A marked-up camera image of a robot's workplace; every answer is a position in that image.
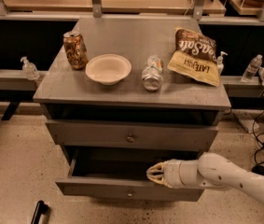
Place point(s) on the white flat box on floor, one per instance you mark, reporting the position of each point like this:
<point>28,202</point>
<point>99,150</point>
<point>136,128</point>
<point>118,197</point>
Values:
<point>247,121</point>

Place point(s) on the brown yellow chip bag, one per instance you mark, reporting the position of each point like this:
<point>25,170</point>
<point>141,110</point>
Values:
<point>195,57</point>

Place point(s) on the orange soda can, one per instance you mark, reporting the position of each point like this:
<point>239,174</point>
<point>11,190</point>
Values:
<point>75,49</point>

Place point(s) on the black object on floor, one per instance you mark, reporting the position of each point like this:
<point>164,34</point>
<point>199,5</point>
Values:
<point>40,209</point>

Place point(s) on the grey top drawer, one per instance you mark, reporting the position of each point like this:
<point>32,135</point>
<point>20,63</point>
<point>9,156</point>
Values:
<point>131,135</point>

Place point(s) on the white paper bowl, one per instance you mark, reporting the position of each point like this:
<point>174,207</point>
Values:
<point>108,69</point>

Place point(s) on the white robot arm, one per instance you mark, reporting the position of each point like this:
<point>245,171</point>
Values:
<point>209,171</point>

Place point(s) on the grey drawer cabinet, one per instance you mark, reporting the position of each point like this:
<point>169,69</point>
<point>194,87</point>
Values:
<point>68,94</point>

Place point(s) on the clear water bottle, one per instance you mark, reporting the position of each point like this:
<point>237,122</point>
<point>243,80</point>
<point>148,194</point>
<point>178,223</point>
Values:
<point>252,68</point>

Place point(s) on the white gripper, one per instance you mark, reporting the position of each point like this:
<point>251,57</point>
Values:
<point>173,173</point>

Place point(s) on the grey drawer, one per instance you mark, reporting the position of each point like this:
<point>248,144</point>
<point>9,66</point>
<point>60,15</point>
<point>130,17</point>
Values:
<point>108,172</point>
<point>131,135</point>

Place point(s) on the white pump bottle right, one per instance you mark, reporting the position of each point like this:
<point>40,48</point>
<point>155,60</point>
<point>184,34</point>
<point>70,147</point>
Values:
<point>219,62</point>

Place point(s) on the clear sanitizer pump bottle left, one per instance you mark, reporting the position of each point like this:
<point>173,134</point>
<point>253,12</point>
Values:
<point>29,69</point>

